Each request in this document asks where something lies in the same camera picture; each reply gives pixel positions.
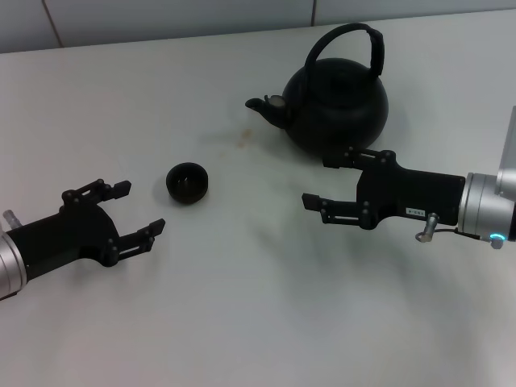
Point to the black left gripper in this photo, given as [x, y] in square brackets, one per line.
[64, 242]

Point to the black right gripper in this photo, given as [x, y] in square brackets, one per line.
[411, 193]

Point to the small dark teacup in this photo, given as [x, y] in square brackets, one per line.
[187, 185]

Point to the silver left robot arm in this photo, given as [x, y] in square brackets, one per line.
[12, 270]

